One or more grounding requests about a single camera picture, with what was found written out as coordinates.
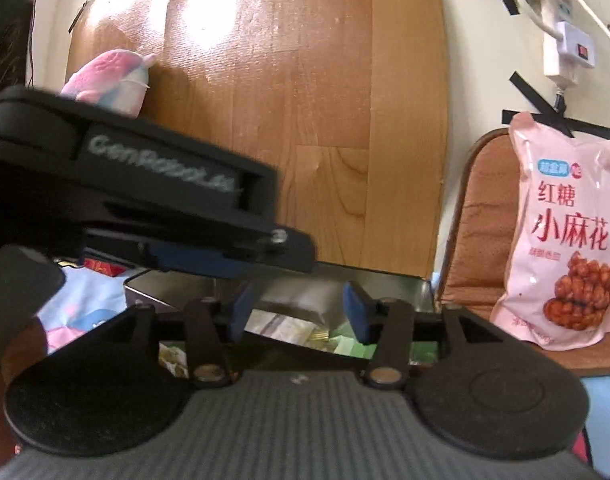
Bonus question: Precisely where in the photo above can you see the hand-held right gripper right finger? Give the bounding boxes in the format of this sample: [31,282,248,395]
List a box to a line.
[342,282,492,389]

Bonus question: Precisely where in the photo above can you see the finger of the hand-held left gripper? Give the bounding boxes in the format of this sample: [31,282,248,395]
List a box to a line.
[85,226,318,282]

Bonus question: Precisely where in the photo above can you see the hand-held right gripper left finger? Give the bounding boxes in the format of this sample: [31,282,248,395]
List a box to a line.
[107,284,258,389]

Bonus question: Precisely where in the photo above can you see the green snack packet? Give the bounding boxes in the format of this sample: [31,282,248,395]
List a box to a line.
[329,327,382,361]

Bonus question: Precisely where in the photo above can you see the black tin box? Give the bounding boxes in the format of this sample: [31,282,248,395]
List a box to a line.
[124,260,438,377]

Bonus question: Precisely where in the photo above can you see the silver snack packet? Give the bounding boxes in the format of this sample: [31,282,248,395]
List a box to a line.
[257,285,346,335]

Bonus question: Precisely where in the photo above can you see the yellow white snack packet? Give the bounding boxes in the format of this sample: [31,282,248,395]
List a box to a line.
[247,310,332,353]

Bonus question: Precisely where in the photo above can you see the red gift box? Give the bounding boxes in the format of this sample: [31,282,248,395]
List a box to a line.
[81,257,129,279]

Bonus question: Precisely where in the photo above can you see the printed blue blanket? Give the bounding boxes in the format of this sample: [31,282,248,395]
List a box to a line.
[34,260,132,352]

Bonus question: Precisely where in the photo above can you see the pastel unicorn plush toy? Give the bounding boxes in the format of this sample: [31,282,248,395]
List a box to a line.
[60,50,158,120]

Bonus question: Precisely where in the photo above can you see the brown cushioned chair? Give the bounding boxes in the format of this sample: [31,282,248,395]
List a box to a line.
[436,127,610,377]

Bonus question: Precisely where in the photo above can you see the wooden headboard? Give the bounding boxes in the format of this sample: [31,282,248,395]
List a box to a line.
[65,0,450,279]

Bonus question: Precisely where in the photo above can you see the pink snack bag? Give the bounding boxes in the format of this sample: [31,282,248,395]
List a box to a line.
[490,112,610,352]

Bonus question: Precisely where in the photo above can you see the white power strip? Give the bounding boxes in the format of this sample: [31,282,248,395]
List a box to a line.
[542,20,599,90]

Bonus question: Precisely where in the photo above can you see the thin black cable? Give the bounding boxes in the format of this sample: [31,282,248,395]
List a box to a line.
[29,0,38,87]

